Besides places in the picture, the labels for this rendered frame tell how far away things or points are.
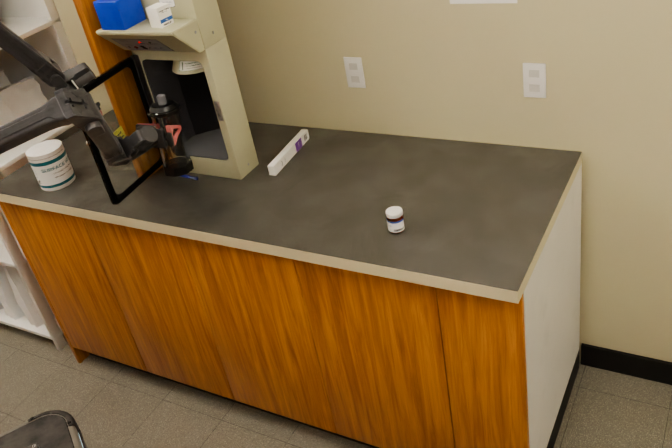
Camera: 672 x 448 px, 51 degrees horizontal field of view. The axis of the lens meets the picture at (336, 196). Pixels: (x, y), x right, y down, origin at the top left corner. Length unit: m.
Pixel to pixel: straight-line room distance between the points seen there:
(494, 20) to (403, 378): 1.12
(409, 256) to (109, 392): 1.74
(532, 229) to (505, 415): 0.55
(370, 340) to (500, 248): 0.51
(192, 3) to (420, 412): 1.43
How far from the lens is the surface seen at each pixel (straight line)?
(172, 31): 2.16
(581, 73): 2.26
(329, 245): 2.01
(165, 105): 2.34
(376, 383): 2.30
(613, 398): 2.83
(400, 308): 2.02
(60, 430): 2.85
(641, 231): 2.50
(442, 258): 1.90
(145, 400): 3.15
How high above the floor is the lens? 2.09
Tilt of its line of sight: 31 degrees down
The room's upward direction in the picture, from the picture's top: 11 degrees counter-clockwise
